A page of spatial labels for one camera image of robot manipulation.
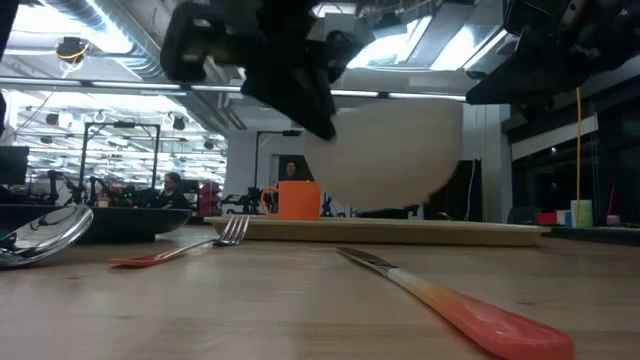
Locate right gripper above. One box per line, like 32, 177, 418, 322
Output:
465, 0, 640, 106

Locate white ceramic bowl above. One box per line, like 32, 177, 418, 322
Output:
303, 98, 464, 212

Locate person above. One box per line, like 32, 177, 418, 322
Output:
281, 160, 307, 183
158, 171, 195, 211

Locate black yellow cable reel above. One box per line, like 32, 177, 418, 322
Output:
53, 35, 92, 66

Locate red fabric bundle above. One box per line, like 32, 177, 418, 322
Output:
198, 179, 224, 218

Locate orange-handled metal fork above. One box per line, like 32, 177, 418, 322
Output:
107, 214, 251, 268

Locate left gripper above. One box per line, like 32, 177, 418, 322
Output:
160, 0, 374, 141

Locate green white roll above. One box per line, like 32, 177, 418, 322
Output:
570, 199, 595, 229

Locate orange plastic mug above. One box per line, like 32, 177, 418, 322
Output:
259, 180, 322, 222

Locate orange-handled metal knife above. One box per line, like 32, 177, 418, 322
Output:
335, 245, 576, 360

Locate long ceiling light bar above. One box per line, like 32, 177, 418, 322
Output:
0, 77, 469, 104

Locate beige plastic tray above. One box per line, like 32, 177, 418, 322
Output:
203, 214, 551, 248

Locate black computer monitor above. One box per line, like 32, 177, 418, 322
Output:
0, 145, 31, 187

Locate yellow cable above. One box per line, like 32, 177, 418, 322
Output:
574, 86, 585, 229

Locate orange-handled metal spoon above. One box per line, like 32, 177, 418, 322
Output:
0, 205, 95, 269

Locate black metal gantry frame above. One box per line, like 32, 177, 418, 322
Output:
76, 120, 162, 207
253, 129, 304, 201

